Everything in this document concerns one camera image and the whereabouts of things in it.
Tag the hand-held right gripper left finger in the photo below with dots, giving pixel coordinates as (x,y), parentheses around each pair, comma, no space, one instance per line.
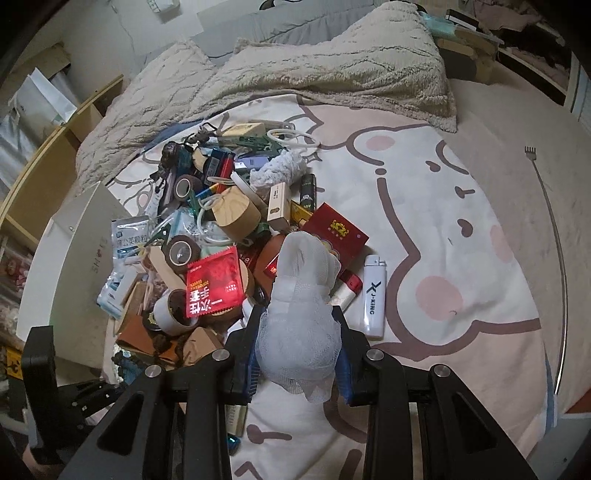
(251,369)

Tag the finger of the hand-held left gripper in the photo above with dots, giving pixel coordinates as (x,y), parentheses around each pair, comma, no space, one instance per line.
(104,394)

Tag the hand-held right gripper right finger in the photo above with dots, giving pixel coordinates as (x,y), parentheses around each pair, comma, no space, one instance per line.
(344,378)

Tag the white mesh bath sponge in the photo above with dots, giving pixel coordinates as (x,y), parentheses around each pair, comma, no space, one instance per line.
(300,332)

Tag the white cardboard box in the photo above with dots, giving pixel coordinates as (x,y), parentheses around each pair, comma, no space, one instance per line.
(69,277)

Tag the gold flat box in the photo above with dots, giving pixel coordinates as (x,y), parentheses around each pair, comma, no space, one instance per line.
(238,417)

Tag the brown leather piece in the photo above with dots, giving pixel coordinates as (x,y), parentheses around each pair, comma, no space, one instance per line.
(138,334)

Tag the white lighter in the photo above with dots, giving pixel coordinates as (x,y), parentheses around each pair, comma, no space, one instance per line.
(371,300)

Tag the white tube red cap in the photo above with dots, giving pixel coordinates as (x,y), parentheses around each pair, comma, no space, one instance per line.
(348,290)

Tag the red foil packet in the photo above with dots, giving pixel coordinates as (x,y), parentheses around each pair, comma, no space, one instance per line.
(214,286)

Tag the grey tape roll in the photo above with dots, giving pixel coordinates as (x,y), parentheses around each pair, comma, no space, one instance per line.
(161,318)

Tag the blue face mask packet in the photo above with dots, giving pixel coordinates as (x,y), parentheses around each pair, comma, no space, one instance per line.
(113,290)

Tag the doll in clear box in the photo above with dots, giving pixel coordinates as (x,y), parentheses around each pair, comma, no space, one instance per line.
(17,277)

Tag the red gold printed box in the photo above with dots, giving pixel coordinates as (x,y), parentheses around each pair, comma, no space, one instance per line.
(332,226)

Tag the wooden oval box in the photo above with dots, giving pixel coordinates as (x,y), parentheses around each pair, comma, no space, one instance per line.
(240,214)

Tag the blue white medicine sachet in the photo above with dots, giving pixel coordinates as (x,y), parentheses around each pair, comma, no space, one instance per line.
(131,235)

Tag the black cylinder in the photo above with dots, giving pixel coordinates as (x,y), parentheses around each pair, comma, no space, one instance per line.
(307,189)

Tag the dark brown tape roll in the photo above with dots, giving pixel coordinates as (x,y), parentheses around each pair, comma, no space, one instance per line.
(198,187)

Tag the white fuzzy cloth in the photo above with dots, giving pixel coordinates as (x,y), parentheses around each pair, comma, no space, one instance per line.
(279,168)

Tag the wooden shelf unit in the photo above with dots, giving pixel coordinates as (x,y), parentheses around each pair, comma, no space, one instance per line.
(37,175)

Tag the green plastic clips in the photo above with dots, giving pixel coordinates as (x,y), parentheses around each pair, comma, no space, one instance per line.
(258,145)

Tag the purple black crocheted piece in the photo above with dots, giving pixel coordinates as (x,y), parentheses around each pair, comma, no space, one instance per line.
(171,154)

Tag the white hoop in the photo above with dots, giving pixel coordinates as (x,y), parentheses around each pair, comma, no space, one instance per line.
(270,137)

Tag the beige flat box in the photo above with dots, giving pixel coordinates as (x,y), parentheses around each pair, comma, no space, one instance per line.
(244,130)

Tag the beige fuzzy blanket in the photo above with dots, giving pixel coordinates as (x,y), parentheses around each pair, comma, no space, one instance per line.
(277,78)

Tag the white tote bag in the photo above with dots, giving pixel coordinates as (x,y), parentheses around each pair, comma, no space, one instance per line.
(41,99)

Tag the metal back scratcher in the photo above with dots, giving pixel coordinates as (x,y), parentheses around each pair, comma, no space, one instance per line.
(530,150)

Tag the grey pillow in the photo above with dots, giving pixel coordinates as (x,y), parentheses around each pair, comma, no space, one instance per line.
(277,23)

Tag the white hanging paper bag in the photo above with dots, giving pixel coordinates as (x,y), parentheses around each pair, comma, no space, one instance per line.
(161,5)

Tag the pile of clothes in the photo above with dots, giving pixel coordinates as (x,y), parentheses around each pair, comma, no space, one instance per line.
(531,41)

